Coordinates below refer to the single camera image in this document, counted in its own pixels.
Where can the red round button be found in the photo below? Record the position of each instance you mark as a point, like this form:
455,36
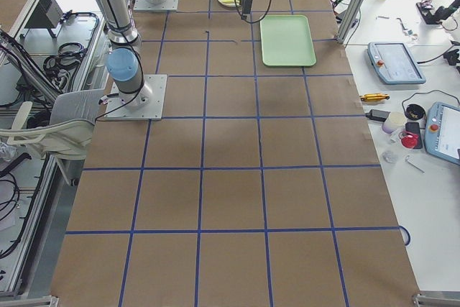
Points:
409,140

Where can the lower teach pendant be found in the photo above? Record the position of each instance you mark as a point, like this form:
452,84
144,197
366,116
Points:
442,132

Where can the aluminium frame post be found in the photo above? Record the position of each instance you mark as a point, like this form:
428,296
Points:
354,1

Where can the black power adapter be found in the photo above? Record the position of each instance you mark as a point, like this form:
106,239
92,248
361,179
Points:
377,115

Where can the teach pendant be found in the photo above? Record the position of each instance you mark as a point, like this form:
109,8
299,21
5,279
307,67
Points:
442,132
394,63

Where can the green plastic tray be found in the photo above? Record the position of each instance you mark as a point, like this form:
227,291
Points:
286,41

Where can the orange metal tool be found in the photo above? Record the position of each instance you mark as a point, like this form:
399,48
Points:
374,97

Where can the white office chair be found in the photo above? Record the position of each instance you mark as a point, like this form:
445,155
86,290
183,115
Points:
69,133

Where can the upper teach pendant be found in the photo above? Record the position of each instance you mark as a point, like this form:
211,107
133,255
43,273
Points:
394,63

